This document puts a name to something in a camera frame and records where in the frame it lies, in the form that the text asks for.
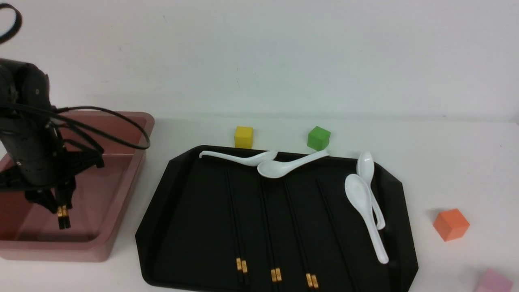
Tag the black plastic tray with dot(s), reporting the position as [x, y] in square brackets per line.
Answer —
[186, 238]

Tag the orange cube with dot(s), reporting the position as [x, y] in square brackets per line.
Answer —
[451, 224]

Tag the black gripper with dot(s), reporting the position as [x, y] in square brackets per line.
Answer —
[43, 160]

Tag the white spoon leftmost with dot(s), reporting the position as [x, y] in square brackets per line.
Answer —
[253, 161]

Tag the pink cube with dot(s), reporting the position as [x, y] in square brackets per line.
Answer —
[493, 281]

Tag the green cube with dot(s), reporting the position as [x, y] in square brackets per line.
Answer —
[318, 138]

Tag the white spoon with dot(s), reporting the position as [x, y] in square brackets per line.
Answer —
[359, 196]
[365, 168]
[253, 161]
[277, 169]

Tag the white spoon right rear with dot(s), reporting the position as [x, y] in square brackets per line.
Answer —
[365, 168]

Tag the white spoon right front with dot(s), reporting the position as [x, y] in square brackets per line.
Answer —
[359, 196]

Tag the yellow cube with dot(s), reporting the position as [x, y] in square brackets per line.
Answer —
[243, 137]

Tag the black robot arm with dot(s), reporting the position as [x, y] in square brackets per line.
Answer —
[25, 90]

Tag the pink plastic bin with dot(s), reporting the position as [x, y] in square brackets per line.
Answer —
[30, 232]

